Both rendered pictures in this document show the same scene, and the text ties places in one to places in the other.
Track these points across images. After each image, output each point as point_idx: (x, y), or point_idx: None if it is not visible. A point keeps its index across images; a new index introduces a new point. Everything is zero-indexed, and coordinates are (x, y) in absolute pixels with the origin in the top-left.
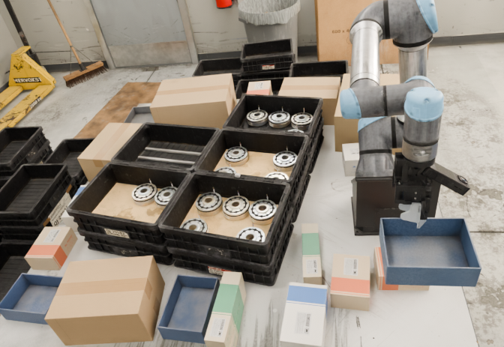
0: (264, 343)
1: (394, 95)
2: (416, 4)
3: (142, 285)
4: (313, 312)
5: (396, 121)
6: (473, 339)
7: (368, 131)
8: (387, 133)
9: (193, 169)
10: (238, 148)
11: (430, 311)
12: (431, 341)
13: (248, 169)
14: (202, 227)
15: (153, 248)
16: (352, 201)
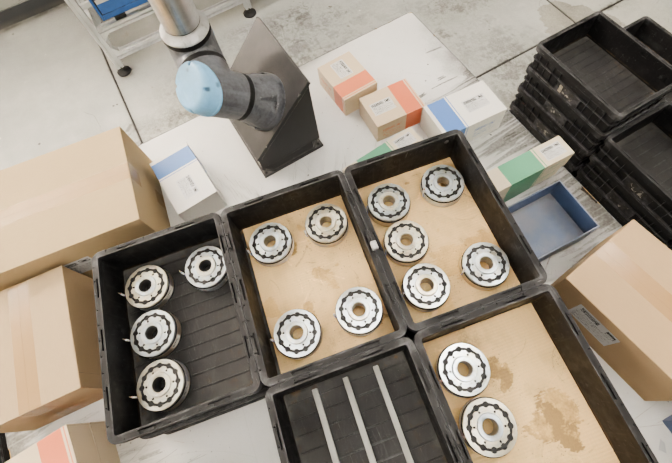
0: (501, 147)
1: None
2: None
3: (607, 247)
4: (459, 101)
5: (199, 50)
6: (375, 31)
7: (226, 81)
8: (222, 61)
9: (406, 337)
10: (279, 340)
11: (370, 59)
12: (397, 49)
13: (315, 293)
14: (473, 252)
15: None
16: (275, 166)
